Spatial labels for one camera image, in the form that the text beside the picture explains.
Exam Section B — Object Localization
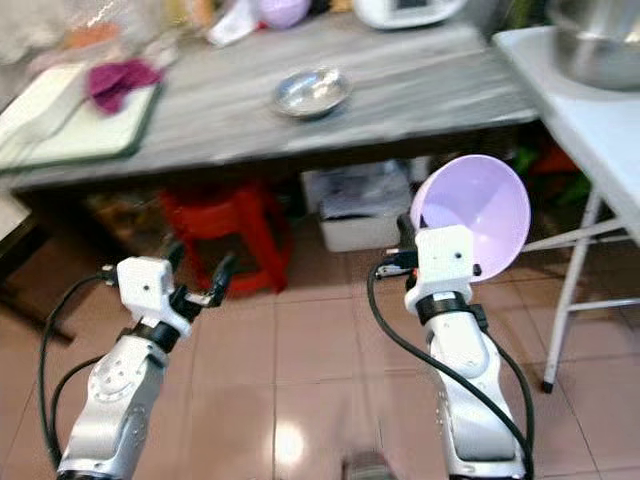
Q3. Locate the white storage bin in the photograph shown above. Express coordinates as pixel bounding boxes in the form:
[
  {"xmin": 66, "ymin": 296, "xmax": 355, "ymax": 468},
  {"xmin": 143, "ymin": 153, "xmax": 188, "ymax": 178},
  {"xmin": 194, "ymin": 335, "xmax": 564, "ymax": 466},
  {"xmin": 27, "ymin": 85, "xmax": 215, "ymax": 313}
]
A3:
[{"xmin": 300, "ymin": 160, "xmax": 413, "ymax": 253}]

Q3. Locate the red plastic stool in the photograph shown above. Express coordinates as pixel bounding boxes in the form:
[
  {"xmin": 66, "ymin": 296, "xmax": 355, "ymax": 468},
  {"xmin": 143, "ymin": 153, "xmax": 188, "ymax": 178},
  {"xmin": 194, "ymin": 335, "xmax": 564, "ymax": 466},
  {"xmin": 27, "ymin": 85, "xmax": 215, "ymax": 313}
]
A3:
[{"xmin": 160, "ymin": 183, "xmax": 286, "ymax": 297}]

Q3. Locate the green-rimmed cutting board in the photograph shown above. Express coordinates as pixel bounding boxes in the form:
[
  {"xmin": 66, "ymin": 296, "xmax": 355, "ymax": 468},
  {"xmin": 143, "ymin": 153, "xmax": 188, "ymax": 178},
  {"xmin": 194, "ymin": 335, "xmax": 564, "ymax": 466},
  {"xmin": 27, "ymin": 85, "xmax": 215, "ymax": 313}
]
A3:
[{"xmin": 0, "ymin": 78, "xmax": 166, "ymax": 171}]

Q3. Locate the shallow stainless steel bowl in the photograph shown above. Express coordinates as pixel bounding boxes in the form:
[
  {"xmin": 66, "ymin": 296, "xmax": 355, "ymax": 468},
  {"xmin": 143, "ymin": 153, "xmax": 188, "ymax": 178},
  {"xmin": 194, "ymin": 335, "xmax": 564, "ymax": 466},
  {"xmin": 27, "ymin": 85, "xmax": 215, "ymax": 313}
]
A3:
[{"xmin": 271, "ymin": 68, "xmax": 354, "ymax": 121}]

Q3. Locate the crumpled purple cloth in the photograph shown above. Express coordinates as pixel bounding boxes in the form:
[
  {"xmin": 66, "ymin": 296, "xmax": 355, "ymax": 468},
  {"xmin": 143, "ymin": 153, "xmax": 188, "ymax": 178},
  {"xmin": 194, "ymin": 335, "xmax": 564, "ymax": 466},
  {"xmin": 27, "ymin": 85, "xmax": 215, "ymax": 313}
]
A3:
[{"xmin": 87, "ymin": 58, "xmax": 166, "ymax": 116}]

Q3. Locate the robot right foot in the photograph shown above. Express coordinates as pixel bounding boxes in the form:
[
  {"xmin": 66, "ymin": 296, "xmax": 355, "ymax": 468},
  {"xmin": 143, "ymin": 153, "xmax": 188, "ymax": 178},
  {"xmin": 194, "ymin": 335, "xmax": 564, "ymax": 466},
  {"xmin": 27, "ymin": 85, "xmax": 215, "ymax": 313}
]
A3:
[{"xmin": 342, "ymin": 450, "xmax": 401, "ymax": 480}]

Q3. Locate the white rectangular box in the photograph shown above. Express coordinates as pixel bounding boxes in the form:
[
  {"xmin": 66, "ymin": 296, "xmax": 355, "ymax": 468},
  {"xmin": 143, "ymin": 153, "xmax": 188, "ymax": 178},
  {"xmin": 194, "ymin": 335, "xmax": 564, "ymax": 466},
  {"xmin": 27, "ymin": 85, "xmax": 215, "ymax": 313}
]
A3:
[{"xmin": 0, "ymin": 65, "xmax": 91, "ymax": 146}]

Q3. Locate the white kitchen appliance with screen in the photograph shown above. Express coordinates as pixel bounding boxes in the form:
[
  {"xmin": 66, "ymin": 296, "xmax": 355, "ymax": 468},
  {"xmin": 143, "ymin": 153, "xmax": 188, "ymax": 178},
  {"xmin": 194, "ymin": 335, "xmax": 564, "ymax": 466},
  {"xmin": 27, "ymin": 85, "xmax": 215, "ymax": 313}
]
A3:
[{"xmin": 352, "ymin": 0, "xmax": 471, "ymax": 30}]

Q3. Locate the clear plastic egg carton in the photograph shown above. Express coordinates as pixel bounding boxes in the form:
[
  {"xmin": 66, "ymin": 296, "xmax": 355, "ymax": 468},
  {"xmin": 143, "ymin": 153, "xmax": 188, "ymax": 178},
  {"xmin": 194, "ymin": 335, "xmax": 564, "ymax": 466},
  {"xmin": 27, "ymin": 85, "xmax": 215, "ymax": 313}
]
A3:
[{"xmin": 60, "ymin": 20, "xmax": 121, "ymax": 53}]

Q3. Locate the white paper with QR code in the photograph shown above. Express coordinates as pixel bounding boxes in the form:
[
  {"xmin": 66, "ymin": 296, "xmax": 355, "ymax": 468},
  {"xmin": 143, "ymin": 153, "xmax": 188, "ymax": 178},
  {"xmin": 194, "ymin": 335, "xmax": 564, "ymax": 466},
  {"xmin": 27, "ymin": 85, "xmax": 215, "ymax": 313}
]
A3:
[{"xmin": 205, "ymin": 0, "xmax": 261, "ymax": 48}]

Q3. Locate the white hanging cloth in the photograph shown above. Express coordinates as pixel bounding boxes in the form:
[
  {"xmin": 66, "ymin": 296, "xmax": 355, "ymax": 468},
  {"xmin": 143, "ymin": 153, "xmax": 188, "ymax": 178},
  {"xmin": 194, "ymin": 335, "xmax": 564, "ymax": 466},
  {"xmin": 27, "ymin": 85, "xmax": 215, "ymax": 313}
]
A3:
[{"xmin": 0, "ymin": 0, "xmax": 61, "ymax": 66}]

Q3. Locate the large stainless steel pot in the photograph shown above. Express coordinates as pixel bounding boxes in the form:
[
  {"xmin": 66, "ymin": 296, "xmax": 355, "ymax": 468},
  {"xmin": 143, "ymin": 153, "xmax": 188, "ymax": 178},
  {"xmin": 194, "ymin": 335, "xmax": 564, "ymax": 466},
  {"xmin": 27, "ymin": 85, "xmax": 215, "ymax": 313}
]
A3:
[{"xmin": 547, "ymin": 0, "xmax": 640, "ymax": 92}]

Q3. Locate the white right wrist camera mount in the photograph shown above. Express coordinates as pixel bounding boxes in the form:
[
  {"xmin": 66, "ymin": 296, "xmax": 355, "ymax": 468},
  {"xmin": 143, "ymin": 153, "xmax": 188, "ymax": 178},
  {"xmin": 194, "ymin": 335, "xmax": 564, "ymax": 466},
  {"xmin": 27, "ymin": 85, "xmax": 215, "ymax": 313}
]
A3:
[{"xmin": 405, "ymin": 225, "xmax": 479, "ymax": 316}]

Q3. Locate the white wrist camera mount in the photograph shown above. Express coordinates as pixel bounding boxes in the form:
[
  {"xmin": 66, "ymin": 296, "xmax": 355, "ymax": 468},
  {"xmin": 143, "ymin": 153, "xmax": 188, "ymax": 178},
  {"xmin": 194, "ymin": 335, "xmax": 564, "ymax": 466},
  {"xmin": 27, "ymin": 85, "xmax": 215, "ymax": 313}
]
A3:
[
  {"xmin": 405, "ymin": 225, "xmax": 479, "ymax": 316},
  {"xmin": 116, "ymin": 257, "xmax": 191, "ymax": 338}
]

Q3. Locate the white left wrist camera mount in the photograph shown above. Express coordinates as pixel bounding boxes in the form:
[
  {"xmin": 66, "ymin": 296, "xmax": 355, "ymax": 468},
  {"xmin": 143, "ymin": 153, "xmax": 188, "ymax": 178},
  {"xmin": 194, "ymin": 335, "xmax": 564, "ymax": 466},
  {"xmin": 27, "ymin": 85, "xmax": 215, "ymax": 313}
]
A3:
[{"xmin": 116, "ymin": 257, "xmax": 191, "ymax": 338}]

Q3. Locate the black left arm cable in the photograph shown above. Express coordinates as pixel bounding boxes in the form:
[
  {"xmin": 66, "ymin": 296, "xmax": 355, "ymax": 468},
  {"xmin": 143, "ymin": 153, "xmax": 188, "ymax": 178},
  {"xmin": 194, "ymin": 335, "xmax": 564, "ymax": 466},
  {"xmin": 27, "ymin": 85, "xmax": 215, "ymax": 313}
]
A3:
[{"xmin": 38, "ymin": 265, "xmax": 121, "ymax": 471}]

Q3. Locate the dark table frame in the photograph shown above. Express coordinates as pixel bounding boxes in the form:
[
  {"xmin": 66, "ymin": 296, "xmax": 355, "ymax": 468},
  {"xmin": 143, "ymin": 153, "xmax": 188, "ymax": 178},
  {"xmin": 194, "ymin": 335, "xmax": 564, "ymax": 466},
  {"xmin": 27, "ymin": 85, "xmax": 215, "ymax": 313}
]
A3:
[{"xmin": 0, "ymin": 200, "xmax": 61, "ymax": 291}]

